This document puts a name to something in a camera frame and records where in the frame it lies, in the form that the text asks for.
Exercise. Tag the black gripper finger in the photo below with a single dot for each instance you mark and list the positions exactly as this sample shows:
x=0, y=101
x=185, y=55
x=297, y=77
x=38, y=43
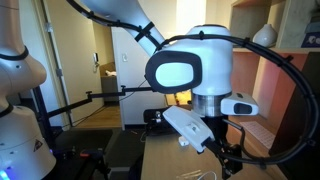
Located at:
x=226, y=171
x=236, y=165

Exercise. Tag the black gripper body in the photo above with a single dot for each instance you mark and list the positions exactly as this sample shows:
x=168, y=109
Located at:
x=220, y=133

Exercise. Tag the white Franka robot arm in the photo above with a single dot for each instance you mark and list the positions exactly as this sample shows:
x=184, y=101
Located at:
x=206, y=66

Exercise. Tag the wooden desk shelf unit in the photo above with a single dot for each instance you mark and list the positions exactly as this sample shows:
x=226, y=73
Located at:
x=276, y=83

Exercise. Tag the clear plastic blister packet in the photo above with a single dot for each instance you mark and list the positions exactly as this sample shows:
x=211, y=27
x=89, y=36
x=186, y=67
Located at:
x=190, y=175

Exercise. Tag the white slim keyboard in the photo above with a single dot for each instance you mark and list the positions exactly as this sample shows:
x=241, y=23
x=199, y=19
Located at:
x=261, y=133

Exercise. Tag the black zip pouch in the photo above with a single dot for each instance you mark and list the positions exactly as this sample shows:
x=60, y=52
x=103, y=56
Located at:
x=156, y=125

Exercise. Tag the black computer monitor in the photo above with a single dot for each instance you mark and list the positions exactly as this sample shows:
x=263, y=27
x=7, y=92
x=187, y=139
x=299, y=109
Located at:
x=300, y=133

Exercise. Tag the white ceramic vase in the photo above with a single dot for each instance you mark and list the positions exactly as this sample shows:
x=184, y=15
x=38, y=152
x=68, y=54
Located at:
x=265, y=35

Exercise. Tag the grey background furniture block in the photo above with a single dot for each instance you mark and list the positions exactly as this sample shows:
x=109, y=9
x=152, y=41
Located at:
x=110, y=88

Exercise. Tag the tall white floor lamp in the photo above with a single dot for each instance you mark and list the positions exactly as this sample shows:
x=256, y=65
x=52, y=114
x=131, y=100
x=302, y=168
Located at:
x=190, y=16

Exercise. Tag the black floor mat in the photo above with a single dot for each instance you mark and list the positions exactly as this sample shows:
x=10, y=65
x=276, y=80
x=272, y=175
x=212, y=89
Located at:
x=93, y=138

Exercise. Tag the blue box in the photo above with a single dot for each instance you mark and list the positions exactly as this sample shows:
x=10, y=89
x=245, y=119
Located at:
x=311, y=38

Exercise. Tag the beige room door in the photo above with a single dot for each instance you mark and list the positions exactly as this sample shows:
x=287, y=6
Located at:
x=76, y=66

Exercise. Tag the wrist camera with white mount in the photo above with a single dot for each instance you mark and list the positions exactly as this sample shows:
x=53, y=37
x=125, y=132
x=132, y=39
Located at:
x=188, y=128

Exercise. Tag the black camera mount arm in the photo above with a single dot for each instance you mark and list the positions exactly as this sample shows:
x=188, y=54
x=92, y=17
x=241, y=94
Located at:
x=110, y=95

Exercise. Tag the white light switch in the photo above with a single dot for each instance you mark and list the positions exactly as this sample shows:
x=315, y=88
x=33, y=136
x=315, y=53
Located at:
x=125, y=57

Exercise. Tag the black metal stand frame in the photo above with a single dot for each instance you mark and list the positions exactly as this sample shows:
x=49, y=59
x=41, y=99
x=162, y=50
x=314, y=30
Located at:
x=41, y=113

